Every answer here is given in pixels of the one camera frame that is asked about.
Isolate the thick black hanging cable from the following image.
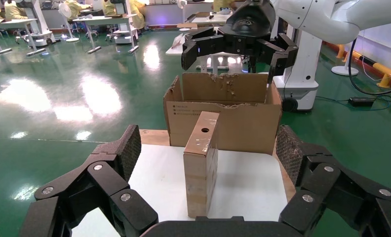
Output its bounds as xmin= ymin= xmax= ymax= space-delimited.
xmin=347 ymin=39 xmax=391 ymax=96

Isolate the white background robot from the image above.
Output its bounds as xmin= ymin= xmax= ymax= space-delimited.
xmin=17 ymin=0 xmax=57 ymax=47

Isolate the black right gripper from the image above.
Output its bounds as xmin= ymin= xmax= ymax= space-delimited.
xmin=181 ymin=0 xmax=300 ymax=83

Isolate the black power adapter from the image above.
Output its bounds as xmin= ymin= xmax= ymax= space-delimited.
xmin=348 ymin=96 xmax=375 ymax=107

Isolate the small cardboard box with hole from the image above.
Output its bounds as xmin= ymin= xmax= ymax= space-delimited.
xmin=183 ymin=111 xmax=220 ymax=219

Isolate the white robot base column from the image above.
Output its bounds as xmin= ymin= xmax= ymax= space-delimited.
xmin=273 ymin=29 xmax=321 ymax=113

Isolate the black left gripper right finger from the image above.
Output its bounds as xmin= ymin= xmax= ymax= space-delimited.
xmin=276 ymin=125 xmax=391 ymax=237

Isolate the big open cardboard box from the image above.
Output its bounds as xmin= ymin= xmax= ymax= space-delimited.
xmin=163 ymin=72 xmax=283 ymax=156

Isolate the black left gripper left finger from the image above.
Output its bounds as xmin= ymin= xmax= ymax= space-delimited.
xmin=19 ymin=124 xmax=159 ymax=237

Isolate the white table with metal legs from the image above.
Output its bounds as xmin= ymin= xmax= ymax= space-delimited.
xmin=72 ymin=13 xmax=140 ymax=55
xmin=0 ymin=18 xmax=46 ymax=57

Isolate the white fan stand base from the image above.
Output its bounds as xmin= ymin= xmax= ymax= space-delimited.
xmin=331 ymin=49 xmax=360 ymax=77

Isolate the white wheeled cart base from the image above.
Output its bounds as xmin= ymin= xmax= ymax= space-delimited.
xmin=113 ymin=29 xmax=138 ymax=45

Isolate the white standing fan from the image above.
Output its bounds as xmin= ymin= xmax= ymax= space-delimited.
xmin=177 ymin=0 xmax=192 ymax=33
xmin=58 ymin=2 xmax=80 ymax=43

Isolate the yellow floor guard rail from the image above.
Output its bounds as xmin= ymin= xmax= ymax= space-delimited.
xmin=335 ymin=44 xmax=391 ymax=89

